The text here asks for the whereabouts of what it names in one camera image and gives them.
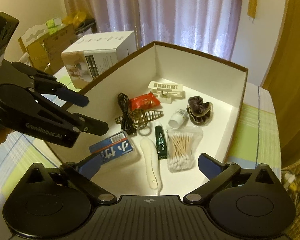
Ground dark green lip balm tube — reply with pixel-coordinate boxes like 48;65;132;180
154;121;168;160

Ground white plastic clip holder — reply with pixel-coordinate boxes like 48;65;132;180
148;81;184;103

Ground dark purple velvet scrunchie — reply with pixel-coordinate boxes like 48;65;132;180
186;96;213;125

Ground white appliance carton box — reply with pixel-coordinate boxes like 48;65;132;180
61;31;136;89

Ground wooden door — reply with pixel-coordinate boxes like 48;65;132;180
263;0;300;166

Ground leopard print hair claw clip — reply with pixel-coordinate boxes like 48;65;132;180
115;109;164;133

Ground plaid tablecloth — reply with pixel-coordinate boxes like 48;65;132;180
0;67;283;221

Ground black usb cable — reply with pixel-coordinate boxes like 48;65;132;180
116;93;138;137

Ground red candy wrapper packet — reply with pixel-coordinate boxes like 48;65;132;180
129;92;160;111

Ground white pill bottle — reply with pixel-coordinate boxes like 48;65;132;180
168;108;188;129

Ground cotton swabs plastic bag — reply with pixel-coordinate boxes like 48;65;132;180
167;126;203;173

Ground blue toothpick plastic box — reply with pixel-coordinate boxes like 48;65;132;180
89;131;139;166

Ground purple sheer curtain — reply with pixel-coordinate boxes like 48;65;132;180
64;0;242;60

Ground brown cardboard shoe box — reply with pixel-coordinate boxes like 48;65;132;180
46;42;248;198

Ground brown cardboard storage box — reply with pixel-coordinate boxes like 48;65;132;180
18;24;77;75

